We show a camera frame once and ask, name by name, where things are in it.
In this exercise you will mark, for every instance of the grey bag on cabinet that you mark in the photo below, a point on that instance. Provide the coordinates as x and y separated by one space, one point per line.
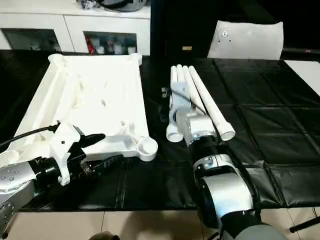
122 4

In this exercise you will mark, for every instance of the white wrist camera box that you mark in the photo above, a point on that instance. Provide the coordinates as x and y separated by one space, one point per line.
200 127
62 145

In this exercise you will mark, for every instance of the black work mat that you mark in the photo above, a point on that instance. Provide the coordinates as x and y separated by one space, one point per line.
260 130

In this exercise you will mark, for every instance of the small red item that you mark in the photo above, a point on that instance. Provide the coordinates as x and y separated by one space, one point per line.
91 46

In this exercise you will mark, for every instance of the white cabinet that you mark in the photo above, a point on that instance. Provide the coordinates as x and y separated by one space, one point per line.
30 22

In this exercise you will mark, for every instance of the white flat board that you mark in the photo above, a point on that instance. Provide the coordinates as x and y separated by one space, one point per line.
307 72

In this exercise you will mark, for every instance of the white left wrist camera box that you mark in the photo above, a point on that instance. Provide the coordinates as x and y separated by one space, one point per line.
62 145

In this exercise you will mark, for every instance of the white plastic table leg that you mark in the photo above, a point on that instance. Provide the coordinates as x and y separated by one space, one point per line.
174 75
212 107
181 75
192 85

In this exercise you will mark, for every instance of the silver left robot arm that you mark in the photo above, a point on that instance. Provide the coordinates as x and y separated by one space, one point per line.
20 175

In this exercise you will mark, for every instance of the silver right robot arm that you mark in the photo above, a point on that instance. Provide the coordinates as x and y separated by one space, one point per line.
225 195

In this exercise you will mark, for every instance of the small tan label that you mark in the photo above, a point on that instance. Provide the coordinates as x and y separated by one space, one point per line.
186 48

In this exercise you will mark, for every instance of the black robot foot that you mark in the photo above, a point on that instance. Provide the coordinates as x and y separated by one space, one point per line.
107 236

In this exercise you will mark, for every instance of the white plastic bag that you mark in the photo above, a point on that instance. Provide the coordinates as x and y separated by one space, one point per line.
245 40

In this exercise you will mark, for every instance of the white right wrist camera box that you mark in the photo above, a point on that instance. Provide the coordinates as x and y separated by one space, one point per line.
200 127

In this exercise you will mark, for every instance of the white plastic table top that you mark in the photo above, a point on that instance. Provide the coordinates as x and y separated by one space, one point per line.
100 90

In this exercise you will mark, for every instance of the black stand bar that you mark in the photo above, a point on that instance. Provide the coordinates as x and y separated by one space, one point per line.
307 223

